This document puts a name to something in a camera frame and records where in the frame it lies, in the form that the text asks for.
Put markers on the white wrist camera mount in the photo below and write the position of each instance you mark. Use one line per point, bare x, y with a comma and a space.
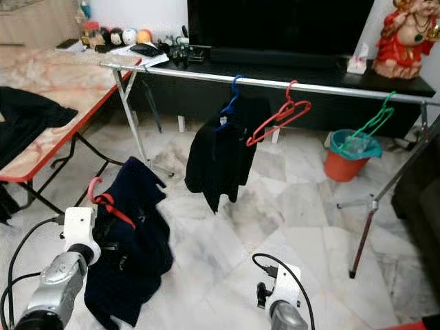
80, 227
285, 282

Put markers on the red plastic hanger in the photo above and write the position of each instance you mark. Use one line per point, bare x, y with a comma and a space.
103, 199
283, 115

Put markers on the red lid jar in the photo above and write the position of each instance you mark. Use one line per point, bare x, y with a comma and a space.
91, 36

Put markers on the black soundbar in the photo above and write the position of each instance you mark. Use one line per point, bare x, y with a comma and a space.
275, 58

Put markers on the small white ornament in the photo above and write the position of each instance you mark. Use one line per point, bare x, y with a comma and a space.
357, 63

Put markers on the black shirt green print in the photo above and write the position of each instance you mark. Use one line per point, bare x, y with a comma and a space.
216, 161

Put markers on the white round toy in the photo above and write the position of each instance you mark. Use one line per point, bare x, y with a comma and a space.
130, 36

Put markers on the black mouse toy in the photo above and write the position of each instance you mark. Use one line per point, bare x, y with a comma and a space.
113, 36

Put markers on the black flat television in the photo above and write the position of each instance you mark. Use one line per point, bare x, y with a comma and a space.
278, 24

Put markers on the light wooden cabinet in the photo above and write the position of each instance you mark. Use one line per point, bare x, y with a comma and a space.
34, 17

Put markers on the white paper stack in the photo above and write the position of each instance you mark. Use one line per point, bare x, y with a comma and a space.
158, 59

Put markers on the gold blue trophy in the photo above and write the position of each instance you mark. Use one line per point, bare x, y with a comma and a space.
86, 8

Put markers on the marble top folding table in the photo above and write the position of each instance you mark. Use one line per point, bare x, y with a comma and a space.
55, 82

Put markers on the orange bucket teal liner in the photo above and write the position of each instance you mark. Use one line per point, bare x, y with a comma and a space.
342, 166

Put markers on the blue plastic hanger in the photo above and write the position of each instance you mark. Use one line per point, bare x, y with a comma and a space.
230, 104

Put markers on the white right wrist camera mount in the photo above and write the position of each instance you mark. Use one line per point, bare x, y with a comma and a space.
285, 282

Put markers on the black leather wallet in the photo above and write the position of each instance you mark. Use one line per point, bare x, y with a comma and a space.
144, 49

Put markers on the silver metal clothes rack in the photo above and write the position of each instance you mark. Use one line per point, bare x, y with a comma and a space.
261, 82

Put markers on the red seated figurine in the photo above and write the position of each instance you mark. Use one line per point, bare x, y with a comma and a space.
405, 45

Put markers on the green plastic hanger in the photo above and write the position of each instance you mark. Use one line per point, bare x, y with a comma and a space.
375, 124

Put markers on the navy blue shirt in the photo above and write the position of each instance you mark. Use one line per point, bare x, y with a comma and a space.
134, 275

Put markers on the orange round toy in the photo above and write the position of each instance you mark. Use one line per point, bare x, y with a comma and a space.
144, 36

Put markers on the black television cabinet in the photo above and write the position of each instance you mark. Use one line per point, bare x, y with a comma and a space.
316, 103

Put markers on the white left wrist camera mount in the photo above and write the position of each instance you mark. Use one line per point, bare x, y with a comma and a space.
80, 227

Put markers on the plain black garment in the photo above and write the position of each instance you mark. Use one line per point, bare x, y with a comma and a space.
24, 124

